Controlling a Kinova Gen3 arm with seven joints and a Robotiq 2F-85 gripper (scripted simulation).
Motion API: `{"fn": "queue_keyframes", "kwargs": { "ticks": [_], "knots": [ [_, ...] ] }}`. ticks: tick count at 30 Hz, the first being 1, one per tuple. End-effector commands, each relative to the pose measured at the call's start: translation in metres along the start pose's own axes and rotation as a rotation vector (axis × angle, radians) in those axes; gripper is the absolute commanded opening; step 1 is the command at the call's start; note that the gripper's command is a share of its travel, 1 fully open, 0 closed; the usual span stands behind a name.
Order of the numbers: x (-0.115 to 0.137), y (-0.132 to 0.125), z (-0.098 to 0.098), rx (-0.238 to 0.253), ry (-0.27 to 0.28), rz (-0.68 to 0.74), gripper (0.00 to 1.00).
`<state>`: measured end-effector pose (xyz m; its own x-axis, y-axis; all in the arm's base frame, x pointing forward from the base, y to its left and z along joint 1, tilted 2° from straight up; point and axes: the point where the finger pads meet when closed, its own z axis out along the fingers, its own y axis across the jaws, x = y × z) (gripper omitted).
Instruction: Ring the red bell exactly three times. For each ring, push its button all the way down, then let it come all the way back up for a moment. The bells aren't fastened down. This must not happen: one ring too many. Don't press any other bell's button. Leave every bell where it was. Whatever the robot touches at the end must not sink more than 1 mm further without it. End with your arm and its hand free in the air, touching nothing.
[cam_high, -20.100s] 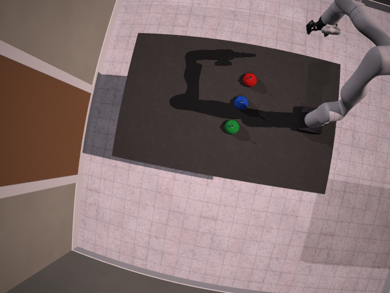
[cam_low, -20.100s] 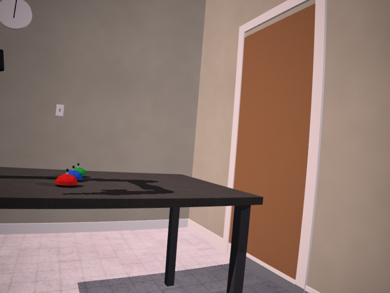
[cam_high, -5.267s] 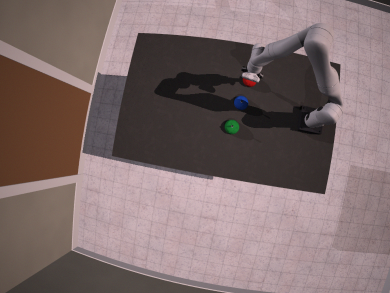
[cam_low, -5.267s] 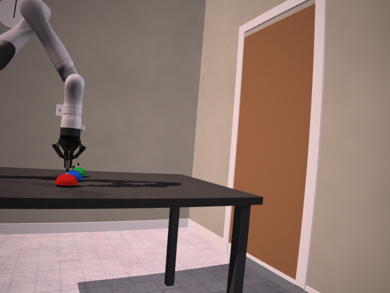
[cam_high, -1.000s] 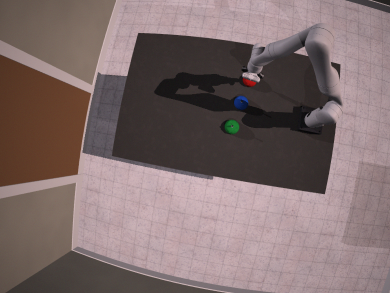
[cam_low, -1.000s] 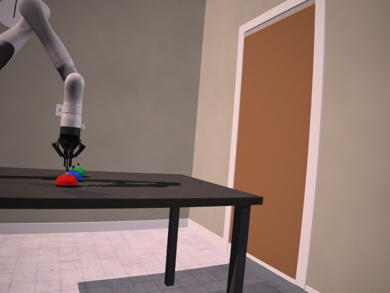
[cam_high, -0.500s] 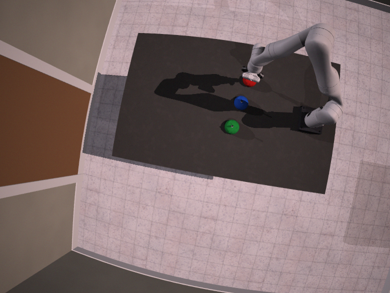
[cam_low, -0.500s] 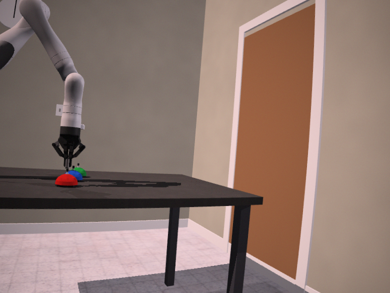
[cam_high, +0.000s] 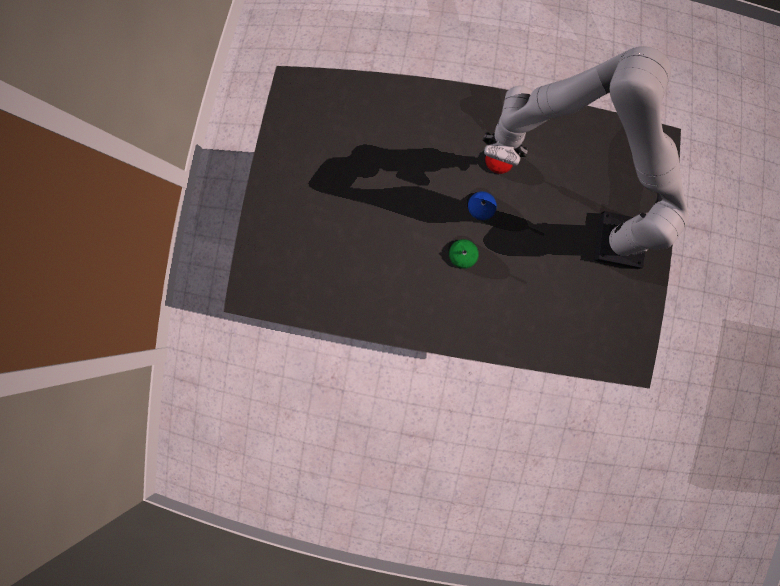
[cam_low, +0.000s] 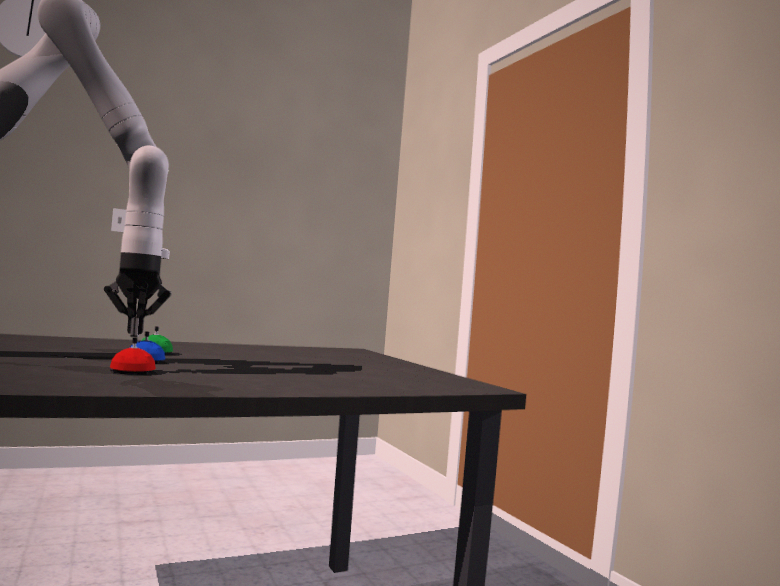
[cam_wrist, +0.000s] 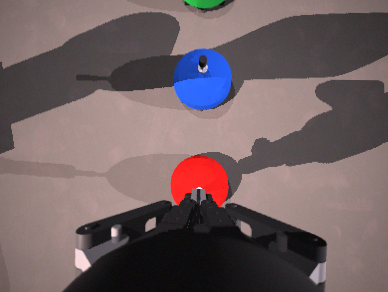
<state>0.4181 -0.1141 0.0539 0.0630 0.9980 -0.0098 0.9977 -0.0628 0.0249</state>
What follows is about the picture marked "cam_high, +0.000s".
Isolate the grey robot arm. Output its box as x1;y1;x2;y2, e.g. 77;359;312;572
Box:
484;46;689;256

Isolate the red dome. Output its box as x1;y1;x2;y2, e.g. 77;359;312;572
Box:
485;156;513;174

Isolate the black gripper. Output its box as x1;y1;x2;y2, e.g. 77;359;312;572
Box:
483;132;528;157

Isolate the blue dome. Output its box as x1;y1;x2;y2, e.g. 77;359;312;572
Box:
468;192;497;220

